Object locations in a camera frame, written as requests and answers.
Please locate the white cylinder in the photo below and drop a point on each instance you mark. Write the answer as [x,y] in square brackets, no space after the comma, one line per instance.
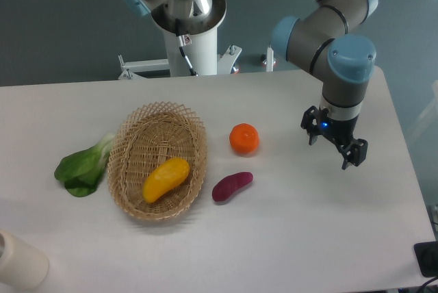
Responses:
[23,266]

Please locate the yellow mango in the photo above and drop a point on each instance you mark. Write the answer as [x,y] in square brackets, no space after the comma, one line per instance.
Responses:
[164,178]

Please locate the black device at edge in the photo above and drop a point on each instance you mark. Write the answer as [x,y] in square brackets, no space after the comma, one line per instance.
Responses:
[426,256]

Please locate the purple sweet potato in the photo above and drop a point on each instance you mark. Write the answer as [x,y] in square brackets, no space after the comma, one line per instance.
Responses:
[229,185]

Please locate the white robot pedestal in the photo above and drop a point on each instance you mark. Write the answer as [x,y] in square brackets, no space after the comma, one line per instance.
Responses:
[190,34]

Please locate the green bok choy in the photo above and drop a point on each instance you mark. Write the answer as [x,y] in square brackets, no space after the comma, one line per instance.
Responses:
[82,171]

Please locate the orange tangerine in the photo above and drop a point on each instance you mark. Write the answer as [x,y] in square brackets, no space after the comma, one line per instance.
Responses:
[244,138]

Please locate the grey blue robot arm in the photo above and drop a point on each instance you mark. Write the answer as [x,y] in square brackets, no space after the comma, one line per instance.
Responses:
[321,44]

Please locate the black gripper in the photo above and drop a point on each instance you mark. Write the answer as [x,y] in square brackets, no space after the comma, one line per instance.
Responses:
[336,124]

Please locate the woven wicker basket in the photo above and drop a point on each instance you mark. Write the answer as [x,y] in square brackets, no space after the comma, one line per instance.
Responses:
[151,135]

